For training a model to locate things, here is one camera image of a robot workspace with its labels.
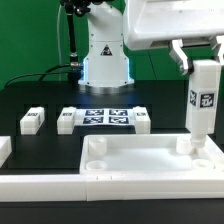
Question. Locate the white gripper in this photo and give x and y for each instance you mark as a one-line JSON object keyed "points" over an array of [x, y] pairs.
{"points": [[153, 23]]}

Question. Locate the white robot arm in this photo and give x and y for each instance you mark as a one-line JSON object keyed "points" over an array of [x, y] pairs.
{"points": [[106, 68]]}

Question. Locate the white desk tabletop panel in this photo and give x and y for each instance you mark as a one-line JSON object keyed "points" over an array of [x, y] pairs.
{"points": [[147, 153]]}

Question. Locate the fiducial marker sheet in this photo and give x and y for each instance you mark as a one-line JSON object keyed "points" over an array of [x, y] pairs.
{"points": [[104, 116]]}

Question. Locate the white L-shaped obstacle fence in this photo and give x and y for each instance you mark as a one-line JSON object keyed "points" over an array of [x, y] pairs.
{"points": [[102, 186]]}

